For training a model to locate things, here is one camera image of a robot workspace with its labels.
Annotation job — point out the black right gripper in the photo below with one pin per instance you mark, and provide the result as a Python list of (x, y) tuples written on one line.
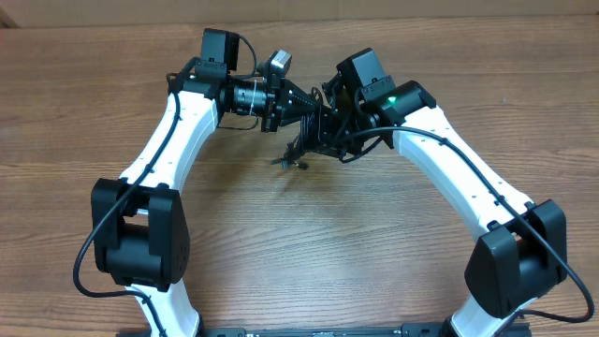
[(333, 129)]

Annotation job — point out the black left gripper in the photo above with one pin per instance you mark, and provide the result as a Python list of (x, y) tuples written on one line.
[(273, 109)]

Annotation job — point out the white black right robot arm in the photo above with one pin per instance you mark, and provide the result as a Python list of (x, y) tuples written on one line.
[(520, 249)]

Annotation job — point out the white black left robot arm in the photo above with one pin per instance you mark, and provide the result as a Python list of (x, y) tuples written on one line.
[(140, 236)]

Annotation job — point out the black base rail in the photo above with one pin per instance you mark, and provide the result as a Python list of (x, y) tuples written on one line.
[(434, 329)]

